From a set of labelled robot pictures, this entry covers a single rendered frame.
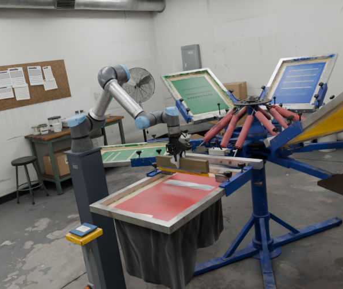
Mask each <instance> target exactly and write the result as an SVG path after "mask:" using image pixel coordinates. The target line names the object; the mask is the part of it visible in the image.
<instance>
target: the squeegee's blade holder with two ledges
mask: <svg viewBox="0 0 343 289"><path fill-rule="evenodd" d="M159 168H162V169H169V170H177V171H184V172H189V173H197V174H202V171H194V170H186V169H177V168H173V167H165V166H159Z"/></svg>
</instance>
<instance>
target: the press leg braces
mask: <svg viewBox="0 0 343 289"><path fill-rule="evenodd" d="M270 218H271V219H272V220H274V221H276V222H277V223H278V224H280V225H282V226H283V227H285V228H287V229H288V230H290V231H291V232H289V234H291V235H292V236H296V235H300V234H302V233H303V232H302V231H300V230H299V229H298V230H296V229H295V228H293V227H292V226H291V225H289V224H287V223H286V222H284V221H283V220H281V219H279V218H278V217H277V216H275V215H273V214H272V213H270ZM254 223H255V217H254V216H251V217H250V219H249V220H248V221H247V223H246V224H245V226H244V227H243V229H242V230H241V231H240V233H239V234H238V236H237V237H236V238H235V240H234V241H233V243H232V244H231V246H230V247H229V248H228V250H227V251H226V253H225V254H224V255H222V256H220V257H221V258H222V259H223V260H224V261H225V260H228V259H231V258H233V257H235V255H234V254H233V253H234V252H235V250H236V248H237V247H238V246H239V244H240V243H241V242H242V240H243V239H244V237H245V236H246V234H247V233H248V232H249V230H250V229H251V227H252V226H253V225H254ZM259 223H260V231H261V237H262V246H263V257H264V264H262V268H263V273H272V266H271V264H270V261H269V255H268V245H267V236H266V227H265V223H264V218H260V219H259Z"/></svg>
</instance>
